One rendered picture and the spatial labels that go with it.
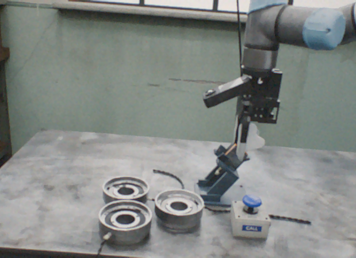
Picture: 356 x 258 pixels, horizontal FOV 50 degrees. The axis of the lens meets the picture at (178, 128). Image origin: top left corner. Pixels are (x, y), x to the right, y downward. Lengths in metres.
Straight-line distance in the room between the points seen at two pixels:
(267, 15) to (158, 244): 0.50
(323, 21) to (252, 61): 0.16
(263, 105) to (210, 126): 1.64
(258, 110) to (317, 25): 0.22
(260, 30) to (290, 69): 1.65
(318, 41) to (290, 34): 0.06
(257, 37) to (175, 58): 1.57
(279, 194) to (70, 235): 0.52
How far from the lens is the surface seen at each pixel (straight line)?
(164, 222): 0.81
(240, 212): 0.81
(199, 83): 2.38
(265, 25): 0.80
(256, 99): 0.84
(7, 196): 0.96
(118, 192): 0.90
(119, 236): 0.75
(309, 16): 0.76
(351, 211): 1.02
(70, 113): 2.54
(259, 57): 0.81
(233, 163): 0.90
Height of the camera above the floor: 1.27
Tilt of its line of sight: 20 degrees down
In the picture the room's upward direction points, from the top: 4 degrees clockwise
